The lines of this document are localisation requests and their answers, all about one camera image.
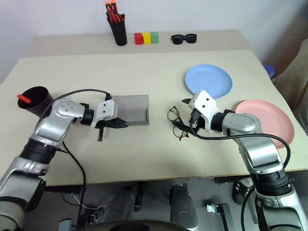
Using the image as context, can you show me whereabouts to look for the metal caster foot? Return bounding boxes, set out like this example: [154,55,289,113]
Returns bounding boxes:
[206,203,235,231]

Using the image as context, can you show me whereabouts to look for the tall black pen cup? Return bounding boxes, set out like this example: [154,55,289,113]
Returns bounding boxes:
[106,13,128,47]

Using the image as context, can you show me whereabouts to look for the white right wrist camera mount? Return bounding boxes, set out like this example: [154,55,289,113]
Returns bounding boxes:
[188,90,218,132]

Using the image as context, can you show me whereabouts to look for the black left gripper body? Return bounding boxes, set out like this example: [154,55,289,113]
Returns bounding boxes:
[94,105,119,130]

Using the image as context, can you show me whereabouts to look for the black table frame bar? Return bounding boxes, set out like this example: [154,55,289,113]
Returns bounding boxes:
[214,176,252,185]

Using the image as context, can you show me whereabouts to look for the black hanging cable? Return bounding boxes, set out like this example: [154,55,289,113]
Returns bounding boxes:
[57,141,87,229]

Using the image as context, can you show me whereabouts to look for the dark rounded robot leg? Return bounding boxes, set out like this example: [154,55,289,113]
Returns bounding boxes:
[169,182,200,231]
[97,182,144,223]

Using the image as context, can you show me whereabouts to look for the black sunglasses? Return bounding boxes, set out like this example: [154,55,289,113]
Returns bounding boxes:
[170,33,198,45]

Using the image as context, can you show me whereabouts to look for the grey open glasses case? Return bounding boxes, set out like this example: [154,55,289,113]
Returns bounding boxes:
[111,94,150,127]

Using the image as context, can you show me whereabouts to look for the wide black cup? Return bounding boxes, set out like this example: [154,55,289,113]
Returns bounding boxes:
[16,86,55,119]

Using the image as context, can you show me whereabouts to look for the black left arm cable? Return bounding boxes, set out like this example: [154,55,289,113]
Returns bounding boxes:
[53,89,112,102]

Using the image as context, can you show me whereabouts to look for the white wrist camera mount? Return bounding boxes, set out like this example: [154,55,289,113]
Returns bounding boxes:
[188,90,218,132]
[90,100,118,128]

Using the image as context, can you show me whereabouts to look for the beige fabric chair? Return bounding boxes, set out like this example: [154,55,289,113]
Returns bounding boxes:
[273,38,308,126]

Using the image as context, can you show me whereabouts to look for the blue plate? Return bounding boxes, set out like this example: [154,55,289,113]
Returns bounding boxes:
[184,64,233,100]

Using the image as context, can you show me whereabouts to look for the blue lidded container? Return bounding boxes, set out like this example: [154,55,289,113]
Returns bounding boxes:
[263,63,276,79]

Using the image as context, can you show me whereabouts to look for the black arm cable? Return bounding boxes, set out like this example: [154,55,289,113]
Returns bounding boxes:
[189,115,291,170]
[53,89,112,102]

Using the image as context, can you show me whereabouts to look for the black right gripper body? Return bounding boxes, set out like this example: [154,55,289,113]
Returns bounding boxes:
[189,108,205,132]

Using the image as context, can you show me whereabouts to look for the black shoe white stripes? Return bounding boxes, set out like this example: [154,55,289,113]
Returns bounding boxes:
[231,180,255,205]

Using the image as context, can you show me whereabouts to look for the yellow wooden block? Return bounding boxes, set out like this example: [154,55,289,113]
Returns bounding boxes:
[141,32,152,45]

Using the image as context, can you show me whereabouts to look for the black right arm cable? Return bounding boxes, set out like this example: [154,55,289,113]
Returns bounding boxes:
[189,115,291,170]

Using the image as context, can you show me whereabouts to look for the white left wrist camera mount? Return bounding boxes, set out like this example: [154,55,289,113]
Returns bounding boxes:
[90,100,118,128]

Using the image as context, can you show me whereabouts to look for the pink plate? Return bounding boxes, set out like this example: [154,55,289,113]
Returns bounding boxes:
[234,99,295,150]

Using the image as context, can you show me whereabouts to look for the thin-framed clear eyeglasses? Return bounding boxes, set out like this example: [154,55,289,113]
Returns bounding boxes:
[167,106,190,141]

